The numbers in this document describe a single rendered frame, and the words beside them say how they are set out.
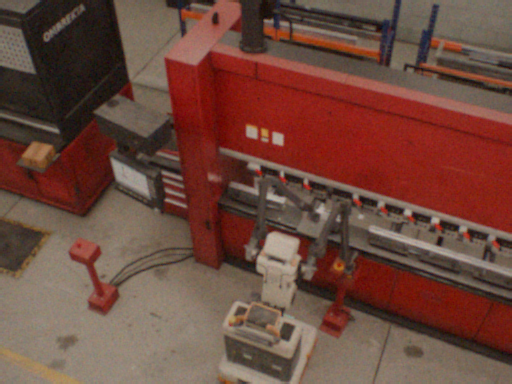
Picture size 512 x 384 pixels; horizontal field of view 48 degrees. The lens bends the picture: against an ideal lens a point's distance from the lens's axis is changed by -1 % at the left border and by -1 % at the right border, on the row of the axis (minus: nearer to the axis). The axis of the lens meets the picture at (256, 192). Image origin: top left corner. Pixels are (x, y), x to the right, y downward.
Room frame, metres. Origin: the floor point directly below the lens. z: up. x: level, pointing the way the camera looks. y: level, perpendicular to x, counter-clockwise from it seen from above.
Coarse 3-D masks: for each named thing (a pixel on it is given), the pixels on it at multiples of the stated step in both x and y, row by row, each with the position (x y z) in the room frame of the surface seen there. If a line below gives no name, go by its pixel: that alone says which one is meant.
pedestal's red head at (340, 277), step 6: (336, 258) 2.75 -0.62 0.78; (360, 264) 2.67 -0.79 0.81; (330, 270) 2.64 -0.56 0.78; (336, 270) 2.63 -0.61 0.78; (342, 270) 2.63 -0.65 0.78; (354, 270) 2.65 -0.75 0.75; (330, 276) 2.63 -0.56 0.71; (336, 276) 2.60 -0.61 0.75; (342, 276) 2.61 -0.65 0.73; (354, 276) 2.57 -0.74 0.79; (336, 282) 2.60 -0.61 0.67; (342, 282) 2.57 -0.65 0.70; (348, 282) 2.57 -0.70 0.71; (354, 282) 2.59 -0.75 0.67; (348, 288) 2.54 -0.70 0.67
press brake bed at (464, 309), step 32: (224, 224) 3.28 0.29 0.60; (320, 288) 2.96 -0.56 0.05; (352, 288) 2.77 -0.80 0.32; (384, 288) 2.66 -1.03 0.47; (416, 288) 2.56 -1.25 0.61; (448, 288) 2.47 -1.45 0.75; (416, 320) 2.57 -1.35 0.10; (448, 320) 2.43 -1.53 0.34; (480, 320) 2.34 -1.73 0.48; (480, 352) 2.29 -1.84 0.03
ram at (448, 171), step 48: (240, 96) 3.31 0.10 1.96; (288, 96) 3.16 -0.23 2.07; (240, 144) 3.32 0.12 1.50; (288, 144) 3.15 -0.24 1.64; (336, 144) 3.00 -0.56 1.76; (384, 144) 2.86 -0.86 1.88; (432, 144) 2.74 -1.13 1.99; (480, 144) 2.62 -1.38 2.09; (384, 192) 2.84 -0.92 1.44; (432, 192) 2.70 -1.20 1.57; (480, 192) 2.58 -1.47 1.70
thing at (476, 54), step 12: (468, 48) 4.62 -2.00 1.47; (444, 60) 4.43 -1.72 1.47; (456, 60) 4.41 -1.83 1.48; (480, 60) 4.49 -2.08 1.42; (492, 60) 4.49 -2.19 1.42; (504, 60) 4.47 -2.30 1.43; (468, 72) 4.32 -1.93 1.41; (480, 72) 4.29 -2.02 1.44; (492, 72) 4.26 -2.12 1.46; (504, 72) 4.22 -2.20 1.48
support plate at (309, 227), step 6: (324, 216) 3.00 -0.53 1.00; (300, 222) 2.94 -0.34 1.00; (306, 222) 2.94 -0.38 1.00; (312, 222) 2.94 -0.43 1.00; (318, 222) 2.94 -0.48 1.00; (324, 222) 2.94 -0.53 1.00; (300, 228) 2.88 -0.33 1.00; (306, 228) 2.88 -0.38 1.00; (312, 228) 2.88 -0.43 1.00; (318, 228) 2.88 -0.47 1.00; (306, 234) 2.82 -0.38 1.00; (312, 234) 2.82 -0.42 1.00; (318, 234) 2.82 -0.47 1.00
